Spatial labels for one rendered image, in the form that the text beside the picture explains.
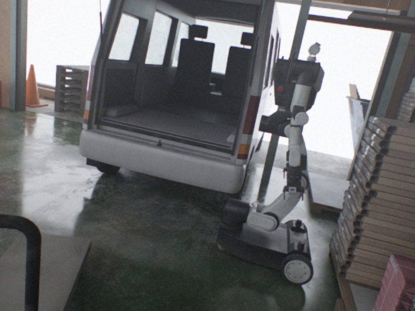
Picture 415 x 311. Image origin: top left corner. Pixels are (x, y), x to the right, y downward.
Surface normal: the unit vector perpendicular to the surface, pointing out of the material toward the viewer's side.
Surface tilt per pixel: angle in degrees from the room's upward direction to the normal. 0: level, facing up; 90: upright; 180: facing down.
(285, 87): 90
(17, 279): 0
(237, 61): 93
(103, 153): 92
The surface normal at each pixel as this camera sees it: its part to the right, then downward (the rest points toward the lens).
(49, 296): 0.16, -0.95
